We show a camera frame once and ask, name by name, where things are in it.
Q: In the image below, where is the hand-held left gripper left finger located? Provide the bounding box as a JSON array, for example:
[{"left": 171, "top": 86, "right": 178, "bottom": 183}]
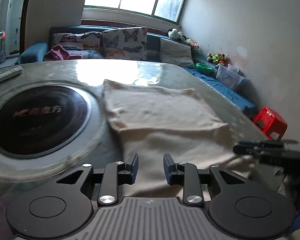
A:
[{"left": 56, "top": 153, "right": 139, "bottom": 207}]

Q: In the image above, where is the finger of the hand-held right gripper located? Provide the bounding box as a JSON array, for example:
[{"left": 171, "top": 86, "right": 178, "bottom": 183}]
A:
[
  {"left": 236, "top": 140, "right": 299, "bottom": 148},
  {"left": 233, "top": 146, "right": 286, "bottom": 156}
]

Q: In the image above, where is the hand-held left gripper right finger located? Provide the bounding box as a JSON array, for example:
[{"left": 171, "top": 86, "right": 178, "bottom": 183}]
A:
[{"left": 163, "top": 153, "right": 246, "bottom": 208}]

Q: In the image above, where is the cream garment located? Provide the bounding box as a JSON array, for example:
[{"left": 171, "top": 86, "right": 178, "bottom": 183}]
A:
[{"left": 102, "top": 79, "right": 259, "bottom": 205}]

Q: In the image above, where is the red plastic stool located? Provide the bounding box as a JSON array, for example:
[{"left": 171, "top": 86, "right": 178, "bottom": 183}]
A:
[{"left": 253, "top": 107, "right": 288, "bottom": 141}]

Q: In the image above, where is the blue sofa cover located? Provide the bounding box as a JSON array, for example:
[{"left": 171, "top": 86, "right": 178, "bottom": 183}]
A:
[{"left": 184, "top": 66, "right": 257, "bottom": 113}]

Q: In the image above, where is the clear plastic storage box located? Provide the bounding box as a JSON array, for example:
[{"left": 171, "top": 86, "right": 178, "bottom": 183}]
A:
[{"left": 216, "top": 64, "right": 243, "bottom": 91}]

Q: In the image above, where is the green bowl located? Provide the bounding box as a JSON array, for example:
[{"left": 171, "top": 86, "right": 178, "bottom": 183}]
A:
[{"left": 195, "top": 63, "right": 213, "bottom": 74}]

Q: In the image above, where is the green plush toy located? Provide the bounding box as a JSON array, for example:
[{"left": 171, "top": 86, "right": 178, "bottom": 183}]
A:
[{"left": 207, "top": 52, "right": 222, "bottom": 64}]

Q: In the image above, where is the round black induction cooker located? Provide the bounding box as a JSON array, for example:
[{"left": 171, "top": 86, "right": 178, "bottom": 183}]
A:
[{"left": 0, "top": 84, "right": 93, "bottom": 159}]

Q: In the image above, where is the grey pillow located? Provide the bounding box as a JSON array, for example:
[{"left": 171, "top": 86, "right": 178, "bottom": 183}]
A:
[{"left": 159, "top": 38, "right": 196, "bottom": 68}]

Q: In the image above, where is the butterfly print pillow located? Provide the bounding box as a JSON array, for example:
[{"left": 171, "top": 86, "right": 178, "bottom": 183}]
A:
[
  {"left": 102, "top": 27, "right": 148, "bottom": 61},
  {"left": 52, "top": 32, "right": 102, "bottom": 51},
  {"left": 65, "top": 49, "right": 104, "bottom": 60}
]

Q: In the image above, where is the colourful plush toy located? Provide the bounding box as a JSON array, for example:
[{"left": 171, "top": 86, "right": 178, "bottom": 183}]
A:
[{"left": 185, "top": 38, "right": 199, "bottom": 49}]

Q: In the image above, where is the blue corner sofa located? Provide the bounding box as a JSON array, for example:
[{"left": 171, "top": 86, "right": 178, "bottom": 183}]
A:
[{"left": 15, "top": 26, "right": 257, "bottom": 115}]

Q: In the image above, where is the panda plush toy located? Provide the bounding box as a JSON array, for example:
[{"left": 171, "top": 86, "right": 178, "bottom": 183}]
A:
[{"left": 168, "top": 28, "right": 184, "bottom": 40}]

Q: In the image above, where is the pink garment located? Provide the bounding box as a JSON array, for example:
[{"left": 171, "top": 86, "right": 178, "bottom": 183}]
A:
[{"left": 44, "top": 44, "right": 81, "bottom": 61}]

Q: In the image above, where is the white remote control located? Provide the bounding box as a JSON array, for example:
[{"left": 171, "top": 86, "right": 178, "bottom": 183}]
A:
[{"left": 0, "top": 66, "right": 23, "bottom": 87}]

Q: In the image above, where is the dark wooden door frame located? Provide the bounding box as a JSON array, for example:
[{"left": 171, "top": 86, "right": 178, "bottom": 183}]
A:
[{"left": 20, "top": 0, "right": 34, "bottom": 53}]

